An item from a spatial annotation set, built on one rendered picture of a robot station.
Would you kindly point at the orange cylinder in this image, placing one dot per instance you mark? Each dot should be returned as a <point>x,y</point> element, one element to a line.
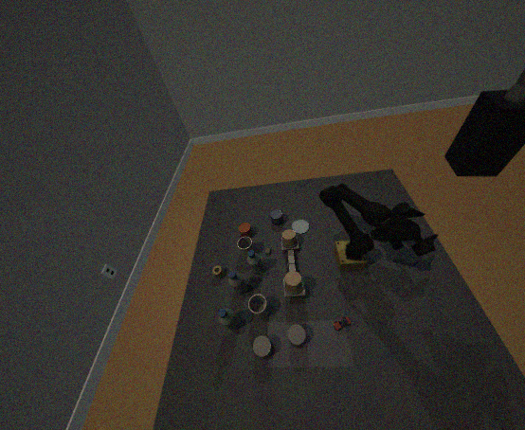
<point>245,230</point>

